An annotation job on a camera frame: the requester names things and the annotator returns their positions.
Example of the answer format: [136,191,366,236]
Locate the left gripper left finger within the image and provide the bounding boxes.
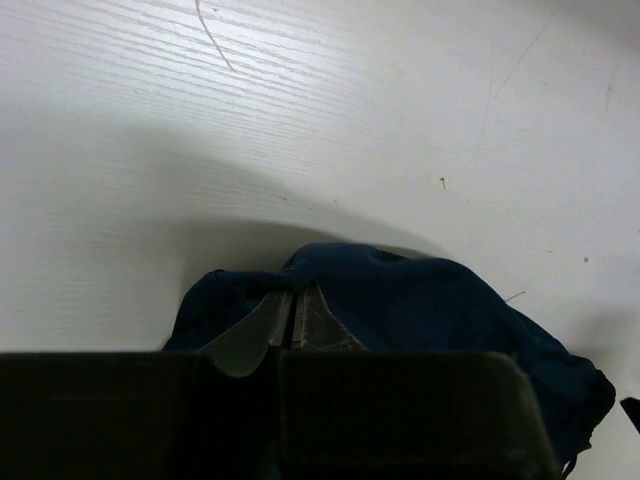
[202,292,293,378]

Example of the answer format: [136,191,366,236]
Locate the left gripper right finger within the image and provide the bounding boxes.
[292,284,365,353]

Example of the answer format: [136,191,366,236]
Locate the navy blue shorts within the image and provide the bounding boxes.
[166,243,616,463]

